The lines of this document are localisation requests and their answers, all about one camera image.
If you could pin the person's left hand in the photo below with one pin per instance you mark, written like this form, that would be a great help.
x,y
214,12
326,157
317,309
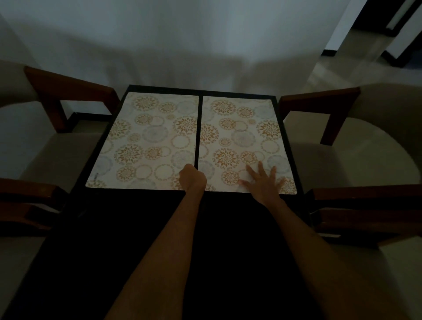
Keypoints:
x,y
193,179

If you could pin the person's right hand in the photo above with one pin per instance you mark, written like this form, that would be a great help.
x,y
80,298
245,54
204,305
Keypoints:
x,y
263,189

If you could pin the circle-pattern placemat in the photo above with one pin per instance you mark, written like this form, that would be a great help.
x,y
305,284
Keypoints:
x,y
240,132
141,141

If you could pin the beige cushioned wooden chair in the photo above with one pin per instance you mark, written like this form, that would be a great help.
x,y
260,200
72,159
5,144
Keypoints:
x,y
362,221
72,89
23,204
389,105

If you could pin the person's right forearm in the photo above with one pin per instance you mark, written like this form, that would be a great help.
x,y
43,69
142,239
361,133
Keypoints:
x,y
329,263

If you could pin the person's left forearm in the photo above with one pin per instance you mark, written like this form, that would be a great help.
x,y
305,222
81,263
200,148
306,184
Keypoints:
x,y
155,263

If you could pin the black dining table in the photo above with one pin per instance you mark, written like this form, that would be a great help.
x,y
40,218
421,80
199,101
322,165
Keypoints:
x,y
115,257

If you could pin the black closed door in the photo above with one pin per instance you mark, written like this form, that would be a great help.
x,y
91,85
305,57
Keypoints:
x,y
372,13

